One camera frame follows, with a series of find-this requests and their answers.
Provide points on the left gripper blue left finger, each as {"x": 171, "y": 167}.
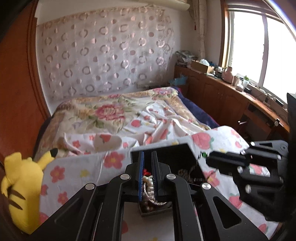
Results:
{"x": 140, "y": 172}

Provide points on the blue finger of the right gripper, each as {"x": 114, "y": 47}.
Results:
{"x": 228, "y": 158}

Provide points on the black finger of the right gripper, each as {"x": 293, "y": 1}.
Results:
{"x": 225, "y": 166}

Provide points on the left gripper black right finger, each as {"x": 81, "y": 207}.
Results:
{"x": 157, "y": 177}

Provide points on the black square jewelry box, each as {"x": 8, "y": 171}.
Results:
{"x": 164, "y": 175}

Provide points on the silver bangle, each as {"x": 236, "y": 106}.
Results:
{"x": 148, "y": 195}

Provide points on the blue blanket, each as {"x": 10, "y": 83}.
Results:
{"x": 197, "y": 112}

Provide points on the wooden side cabinet desk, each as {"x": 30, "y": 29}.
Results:
{"x": 253, "y": 120}

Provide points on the strawberry flower print sheet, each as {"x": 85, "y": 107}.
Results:
{"x": 96, "y": 142}

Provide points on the floral rose quilt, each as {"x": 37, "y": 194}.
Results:
{"x": 105, "y": 114}

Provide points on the pink ceramic jar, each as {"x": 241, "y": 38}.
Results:
{"x": 227, "y": 75}

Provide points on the cardboard box on cabinet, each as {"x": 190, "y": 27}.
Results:
{"x": 201, "y": 67}

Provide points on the stack of magazines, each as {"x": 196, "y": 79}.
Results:
{"x": 184, "y": 57}

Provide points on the yellow plush toy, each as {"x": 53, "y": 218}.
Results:
{"x": 22, "y": 185}

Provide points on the window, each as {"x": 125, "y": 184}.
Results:
{"x": 261, "y": 47}

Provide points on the wooden slatted wardrobe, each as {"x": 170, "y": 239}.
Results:
{"x": 23, "y": 106}

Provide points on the circle pattern sheer curtain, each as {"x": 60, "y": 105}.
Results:
{"x": 105, "y": 50}

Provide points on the tied window curtain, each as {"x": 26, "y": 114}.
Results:
{"x": 199, "y": 8}

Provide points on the wall air conditioner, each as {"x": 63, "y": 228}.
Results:
{"x": 173, "y": 4}

